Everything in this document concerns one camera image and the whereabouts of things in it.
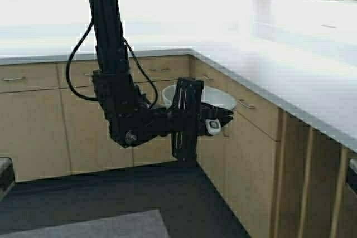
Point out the white round pan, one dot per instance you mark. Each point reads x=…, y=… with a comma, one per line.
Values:
x=212, y=96

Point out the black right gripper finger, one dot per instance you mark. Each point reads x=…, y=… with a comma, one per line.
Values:
x=202, y=126

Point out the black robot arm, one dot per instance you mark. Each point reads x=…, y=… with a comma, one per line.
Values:
x=132, y=119

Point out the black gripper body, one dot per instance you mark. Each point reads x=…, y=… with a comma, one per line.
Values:
x=181, y=119

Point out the wooden lower cabinets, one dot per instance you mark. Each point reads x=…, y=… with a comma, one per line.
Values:
x=268, y=174

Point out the black right base corner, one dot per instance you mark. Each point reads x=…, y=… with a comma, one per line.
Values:
x=351, y=174

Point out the black base corner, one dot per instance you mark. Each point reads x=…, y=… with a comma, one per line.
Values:
x=7, y=177
x=351, y=174

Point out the black left base corner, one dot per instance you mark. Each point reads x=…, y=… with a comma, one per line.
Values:
x=7, y=177

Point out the grey floor mat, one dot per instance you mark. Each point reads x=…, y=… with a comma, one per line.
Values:
x=140, y=224

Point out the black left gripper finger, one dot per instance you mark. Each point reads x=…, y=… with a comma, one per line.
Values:
x=210, y=111

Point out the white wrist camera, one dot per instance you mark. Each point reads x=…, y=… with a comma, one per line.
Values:
x=213, y=126

